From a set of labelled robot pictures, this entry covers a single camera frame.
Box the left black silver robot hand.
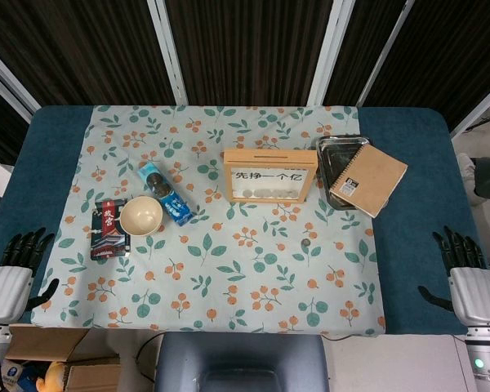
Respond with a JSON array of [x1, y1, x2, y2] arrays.
[[0, 227, 60, 324]]

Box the wooden frame coin bank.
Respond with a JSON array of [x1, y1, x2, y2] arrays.
[[222, 149, 320, 204]]

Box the teal blue table cover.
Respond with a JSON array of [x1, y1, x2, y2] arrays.
[[0, 105, 474, 338]]

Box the rectangular metal tray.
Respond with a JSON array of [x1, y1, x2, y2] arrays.
[[314, 136, 372, 212]]

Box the white partition frame post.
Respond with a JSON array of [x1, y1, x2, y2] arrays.
[[146, 0, 189, 105], [321, 0, 414, 106], [309, 0, 352, 106], [0, 40, 42, 123], [452, 77, 490, 136]]

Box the brown cardboard box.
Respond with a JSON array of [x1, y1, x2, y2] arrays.
[[3, 326, 122, 392]]

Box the floral leaf berry tablecloth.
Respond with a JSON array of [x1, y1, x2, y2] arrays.
[[30, 105, 389, 338]]

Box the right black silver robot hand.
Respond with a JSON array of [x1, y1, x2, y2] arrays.
[[417, 225, 490, 327]]

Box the kraft spiral notebook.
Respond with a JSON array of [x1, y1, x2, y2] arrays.
[[329, 144, 408, 219]]

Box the yellow plush toy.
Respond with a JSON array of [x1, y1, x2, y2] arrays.
[[36, 361, 73, 392]]

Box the dark palace print box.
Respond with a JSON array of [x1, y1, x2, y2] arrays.
[[90, 198, 132, 261]]

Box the white side cabinet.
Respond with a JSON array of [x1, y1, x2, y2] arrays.
[[324, 334, 473, 392]]

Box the cream round bowl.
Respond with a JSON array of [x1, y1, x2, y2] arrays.
[[119, 195, 163, 237]]

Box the blue snack package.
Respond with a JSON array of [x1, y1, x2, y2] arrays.
[[137, 161, 194, 226]]

